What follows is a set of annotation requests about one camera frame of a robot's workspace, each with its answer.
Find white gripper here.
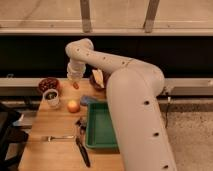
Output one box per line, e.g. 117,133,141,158
67,62,86,81

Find orange pepper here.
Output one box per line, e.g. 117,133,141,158
73,82,79,89

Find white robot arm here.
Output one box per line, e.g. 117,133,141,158
65,39,177,171

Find green plastic tray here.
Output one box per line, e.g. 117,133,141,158
85,102,118,149

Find corn cob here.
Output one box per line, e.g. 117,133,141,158
92,69,104,88

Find purple plate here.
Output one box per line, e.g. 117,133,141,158
89,72,110,91

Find blue sponge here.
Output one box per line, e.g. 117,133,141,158
80,96,97,106

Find dark red bowl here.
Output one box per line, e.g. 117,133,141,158
38,77,59,93

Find white cup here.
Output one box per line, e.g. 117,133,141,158
43,89,60,108

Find yellow round fruit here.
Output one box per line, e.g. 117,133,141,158
67,100,80,113

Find silver fork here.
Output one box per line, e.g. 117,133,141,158
41,135,75,142

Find black chair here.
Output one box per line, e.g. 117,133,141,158
0,102,28,171

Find black handled knife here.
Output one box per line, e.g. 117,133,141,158
75,127,91,168

